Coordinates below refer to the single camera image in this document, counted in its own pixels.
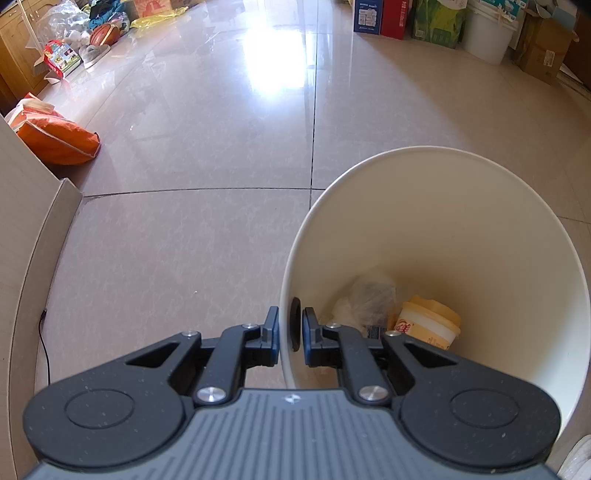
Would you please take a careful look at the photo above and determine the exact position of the beige wooden board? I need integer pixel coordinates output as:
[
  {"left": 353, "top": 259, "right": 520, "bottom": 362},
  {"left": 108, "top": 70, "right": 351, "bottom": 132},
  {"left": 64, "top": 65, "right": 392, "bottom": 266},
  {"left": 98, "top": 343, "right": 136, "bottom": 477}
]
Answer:
[{"left": 0, "top": 115, "right": 84, "bottom": 480}]

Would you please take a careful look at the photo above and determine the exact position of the orange woven bag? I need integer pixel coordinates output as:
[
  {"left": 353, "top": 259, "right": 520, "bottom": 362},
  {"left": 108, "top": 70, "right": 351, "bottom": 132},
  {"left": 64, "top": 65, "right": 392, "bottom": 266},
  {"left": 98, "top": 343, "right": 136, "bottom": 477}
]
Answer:
[{"left": 9, "top": 92, "right": 101, "bottom": 166}]

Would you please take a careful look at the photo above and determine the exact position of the yellow milk tea cup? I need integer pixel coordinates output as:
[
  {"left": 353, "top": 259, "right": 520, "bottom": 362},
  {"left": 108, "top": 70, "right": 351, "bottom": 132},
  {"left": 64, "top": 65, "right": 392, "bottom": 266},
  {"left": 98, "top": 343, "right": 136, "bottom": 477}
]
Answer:
[{"left": 394, "top": 295, "right": 462, "bottom": 352}]

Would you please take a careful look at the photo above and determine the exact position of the open cardboard box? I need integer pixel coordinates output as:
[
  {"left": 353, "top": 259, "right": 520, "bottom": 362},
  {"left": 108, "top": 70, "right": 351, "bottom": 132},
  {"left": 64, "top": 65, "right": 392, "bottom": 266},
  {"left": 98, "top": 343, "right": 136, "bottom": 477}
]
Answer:
[{"left": 131, "top": 0, "right": 174, "bottom": 19}]

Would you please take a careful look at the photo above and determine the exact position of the clear plastic bag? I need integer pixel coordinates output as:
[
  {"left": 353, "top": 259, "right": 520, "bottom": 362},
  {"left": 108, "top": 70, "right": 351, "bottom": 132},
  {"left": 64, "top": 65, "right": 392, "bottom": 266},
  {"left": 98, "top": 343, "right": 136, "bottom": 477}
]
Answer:
[{"left": 348, "top": 274, "right": 399, "bottom": 326}]

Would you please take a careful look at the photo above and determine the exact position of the wooden cabinet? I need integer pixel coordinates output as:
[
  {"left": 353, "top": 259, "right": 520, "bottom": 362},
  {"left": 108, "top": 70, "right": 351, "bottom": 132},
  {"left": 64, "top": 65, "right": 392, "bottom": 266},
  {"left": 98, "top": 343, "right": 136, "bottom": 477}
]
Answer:
[{"left": 0, "top": 0, "right": 49, "bottom": 116}]

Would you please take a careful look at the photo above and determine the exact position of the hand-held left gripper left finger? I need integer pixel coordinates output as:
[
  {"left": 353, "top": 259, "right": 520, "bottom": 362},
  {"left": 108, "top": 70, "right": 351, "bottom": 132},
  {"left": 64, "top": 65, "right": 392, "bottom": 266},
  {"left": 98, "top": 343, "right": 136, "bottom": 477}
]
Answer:
[{"left": 99, "top": 305, "right": 280, "bottom": 407}]

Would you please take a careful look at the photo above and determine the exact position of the basketball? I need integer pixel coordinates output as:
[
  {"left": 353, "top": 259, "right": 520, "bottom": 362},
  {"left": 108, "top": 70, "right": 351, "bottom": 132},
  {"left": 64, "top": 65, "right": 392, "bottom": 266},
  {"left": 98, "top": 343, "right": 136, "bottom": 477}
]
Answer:
[{"left": 90, "top": 24, "right": 118, "bottom": 47}]

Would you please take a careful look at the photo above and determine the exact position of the black cable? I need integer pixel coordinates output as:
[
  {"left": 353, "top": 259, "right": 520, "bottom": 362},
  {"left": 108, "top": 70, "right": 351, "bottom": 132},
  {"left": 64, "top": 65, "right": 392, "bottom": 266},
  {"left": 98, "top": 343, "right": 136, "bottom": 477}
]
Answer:
[{"left": 39, "top": 310, "right": 52, "bottom": 386}]

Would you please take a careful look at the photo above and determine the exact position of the pile of clear plastic bags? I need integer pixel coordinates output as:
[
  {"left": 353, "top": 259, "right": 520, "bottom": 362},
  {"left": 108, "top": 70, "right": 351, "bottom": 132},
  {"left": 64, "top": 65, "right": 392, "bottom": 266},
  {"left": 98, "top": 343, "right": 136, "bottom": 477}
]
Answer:
[{"left": 34, "top": 2, "right": 90, "bottom": 49}]

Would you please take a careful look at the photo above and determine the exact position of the green package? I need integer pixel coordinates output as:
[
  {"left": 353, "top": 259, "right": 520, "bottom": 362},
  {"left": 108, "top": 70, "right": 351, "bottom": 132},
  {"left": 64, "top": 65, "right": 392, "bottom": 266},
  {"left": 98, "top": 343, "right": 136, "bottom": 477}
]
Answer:
[{"left": 412, "top": 0, "right": 467, "bottom": 49}]

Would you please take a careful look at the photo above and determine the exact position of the white plastic bucket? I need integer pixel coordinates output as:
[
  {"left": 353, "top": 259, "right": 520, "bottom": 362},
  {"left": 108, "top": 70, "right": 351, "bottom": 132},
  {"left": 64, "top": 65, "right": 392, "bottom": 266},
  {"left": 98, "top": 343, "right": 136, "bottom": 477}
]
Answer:
[{"left": 462, "top": 0, "right": 520, "bottom": 65}]

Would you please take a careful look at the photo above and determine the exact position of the brown cardboard box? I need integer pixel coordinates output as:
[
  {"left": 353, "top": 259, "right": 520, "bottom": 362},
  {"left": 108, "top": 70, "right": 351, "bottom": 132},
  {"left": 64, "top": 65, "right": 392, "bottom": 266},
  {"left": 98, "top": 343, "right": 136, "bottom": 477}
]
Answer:
[{"left": 515, "top": 7, "right": 578, "bottom": 86}]

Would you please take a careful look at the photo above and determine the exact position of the dark clothes pile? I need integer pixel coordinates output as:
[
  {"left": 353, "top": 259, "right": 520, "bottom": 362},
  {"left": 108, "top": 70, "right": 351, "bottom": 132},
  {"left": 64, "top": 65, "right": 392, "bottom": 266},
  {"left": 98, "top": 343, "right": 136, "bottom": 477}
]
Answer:
[{"left": 88, "top": 0, "right": 132, "bottom": 24}]

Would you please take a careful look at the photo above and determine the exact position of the white trash bin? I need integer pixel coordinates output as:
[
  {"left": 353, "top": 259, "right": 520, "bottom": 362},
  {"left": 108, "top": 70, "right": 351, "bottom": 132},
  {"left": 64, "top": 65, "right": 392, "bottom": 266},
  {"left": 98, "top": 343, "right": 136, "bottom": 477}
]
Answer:
[{"left": 279, "top": 146, "right": 583, "bottom": 437}]

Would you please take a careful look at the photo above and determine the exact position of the red carton box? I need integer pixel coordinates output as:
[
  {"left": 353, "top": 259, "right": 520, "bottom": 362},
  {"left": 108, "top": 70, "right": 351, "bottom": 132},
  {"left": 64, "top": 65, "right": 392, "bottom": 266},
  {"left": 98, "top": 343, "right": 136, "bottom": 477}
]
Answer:
[{"left": 381, "top": 0, "right": 414, "bottom": 40}]

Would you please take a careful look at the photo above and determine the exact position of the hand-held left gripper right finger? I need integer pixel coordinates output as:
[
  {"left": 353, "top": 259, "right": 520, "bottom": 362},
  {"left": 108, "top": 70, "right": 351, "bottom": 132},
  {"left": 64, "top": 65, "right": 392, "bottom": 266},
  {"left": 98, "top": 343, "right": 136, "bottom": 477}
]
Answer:
[{"left": 302, "top": 307, "right": 490, "bottom": 407}]

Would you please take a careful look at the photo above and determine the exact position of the blue carton box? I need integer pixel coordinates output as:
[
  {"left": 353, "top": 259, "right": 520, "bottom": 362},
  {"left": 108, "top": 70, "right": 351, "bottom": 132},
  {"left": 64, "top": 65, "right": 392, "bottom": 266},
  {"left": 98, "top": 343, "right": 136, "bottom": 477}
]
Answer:
[{"left": 353, "top": 0, "right": 385, "bottom": 35}]

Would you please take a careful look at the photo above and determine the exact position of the white cloth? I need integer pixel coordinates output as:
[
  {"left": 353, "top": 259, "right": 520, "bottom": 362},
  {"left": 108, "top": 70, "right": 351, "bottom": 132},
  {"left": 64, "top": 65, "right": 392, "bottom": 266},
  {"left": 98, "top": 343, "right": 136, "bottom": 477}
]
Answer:
[{"left": 556, "top": 434, "right": 591, "bottom": 480}]

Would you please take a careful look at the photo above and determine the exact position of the red printed box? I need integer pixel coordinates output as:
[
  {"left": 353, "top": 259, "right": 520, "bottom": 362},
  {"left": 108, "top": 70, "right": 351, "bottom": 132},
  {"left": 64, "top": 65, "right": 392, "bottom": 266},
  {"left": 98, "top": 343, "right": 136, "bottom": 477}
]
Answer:
[{"left": 32, "top": 41, "right": 81, "bottom": 84}]

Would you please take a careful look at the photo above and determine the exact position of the yellow plastic bag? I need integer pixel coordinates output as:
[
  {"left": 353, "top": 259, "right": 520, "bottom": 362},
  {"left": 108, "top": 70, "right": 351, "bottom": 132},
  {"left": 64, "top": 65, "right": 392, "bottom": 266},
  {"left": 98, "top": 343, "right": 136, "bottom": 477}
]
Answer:
[{"left": 130, "top": 7, "right": 190, "bottom": 29}]

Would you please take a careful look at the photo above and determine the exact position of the wooden door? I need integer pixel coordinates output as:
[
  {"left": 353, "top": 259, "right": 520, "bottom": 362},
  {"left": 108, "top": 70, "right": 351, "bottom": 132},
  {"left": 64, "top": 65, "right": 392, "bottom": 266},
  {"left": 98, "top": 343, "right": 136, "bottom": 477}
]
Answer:
[{"left": 566, "top": 9, "right": 591, "bottom": 90}]

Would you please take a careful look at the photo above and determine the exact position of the white shoe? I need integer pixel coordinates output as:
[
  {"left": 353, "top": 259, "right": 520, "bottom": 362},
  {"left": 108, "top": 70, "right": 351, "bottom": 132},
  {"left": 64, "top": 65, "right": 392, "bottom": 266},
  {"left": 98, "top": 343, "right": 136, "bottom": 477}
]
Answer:
[{"left": 79, "top": 45, "right": 112, "bottom": 70}]

